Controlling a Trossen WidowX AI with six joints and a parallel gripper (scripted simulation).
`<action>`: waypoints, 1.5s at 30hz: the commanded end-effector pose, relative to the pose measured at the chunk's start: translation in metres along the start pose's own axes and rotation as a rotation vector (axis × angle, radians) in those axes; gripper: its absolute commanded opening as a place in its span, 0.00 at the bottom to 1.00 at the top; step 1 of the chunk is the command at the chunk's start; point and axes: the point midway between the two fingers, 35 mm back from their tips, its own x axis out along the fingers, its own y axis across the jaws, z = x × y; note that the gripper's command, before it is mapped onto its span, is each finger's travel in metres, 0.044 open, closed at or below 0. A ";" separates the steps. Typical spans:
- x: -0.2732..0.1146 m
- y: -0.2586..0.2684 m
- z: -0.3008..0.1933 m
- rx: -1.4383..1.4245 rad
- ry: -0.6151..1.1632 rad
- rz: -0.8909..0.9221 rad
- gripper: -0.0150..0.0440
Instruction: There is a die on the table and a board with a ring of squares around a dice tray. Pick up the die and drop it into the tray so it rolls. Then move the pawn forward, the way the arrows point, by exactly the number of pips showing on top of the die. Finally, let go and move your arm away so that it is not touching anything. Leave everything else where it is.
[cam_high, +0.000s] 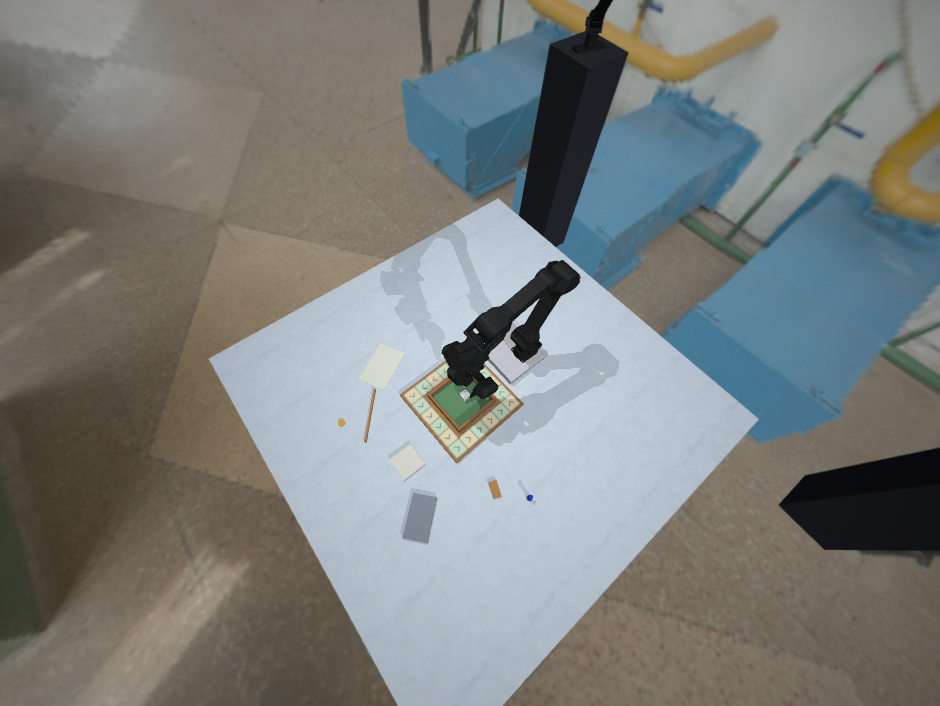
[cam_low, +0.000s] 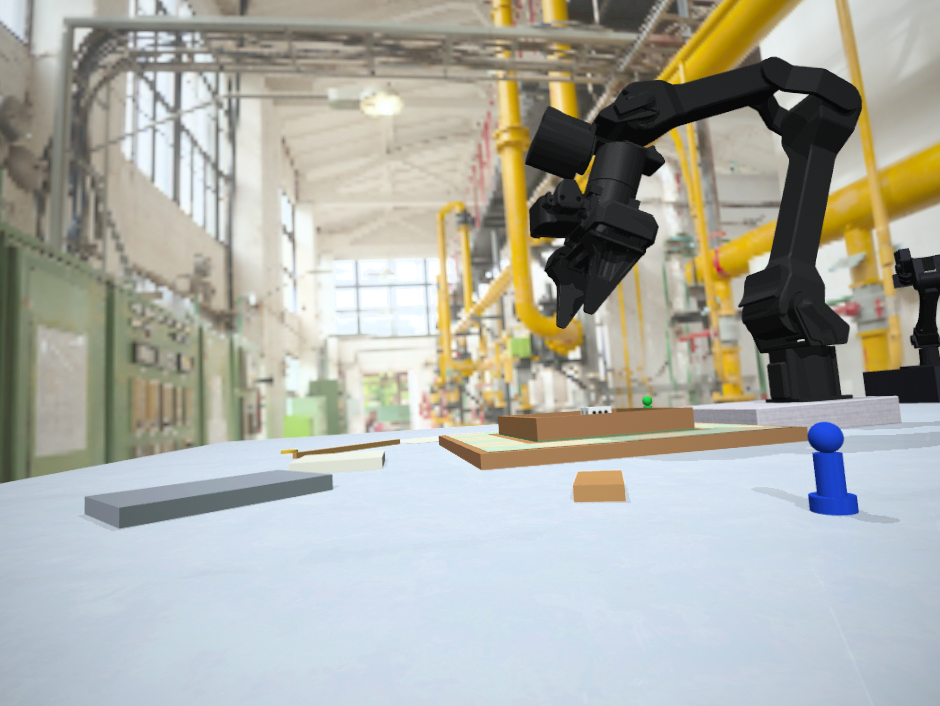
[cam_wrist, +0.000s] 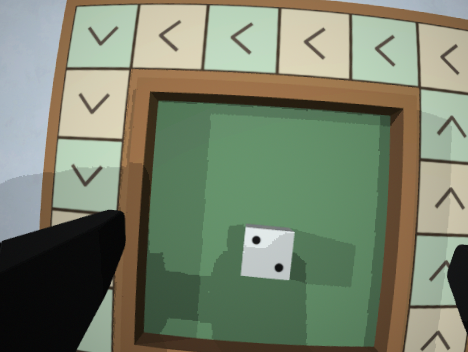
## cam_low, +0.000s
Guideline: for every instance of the blue game pawn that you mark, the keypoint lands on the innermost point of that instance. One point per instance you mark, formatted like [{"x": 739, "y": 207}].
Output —
[{"x": 831, "y": 497}]

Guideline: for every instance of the tan rectangular block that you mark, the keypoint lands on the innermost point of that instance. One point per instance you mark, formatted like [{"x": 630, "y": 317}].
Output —
[{"x": 599, "y": 486}]

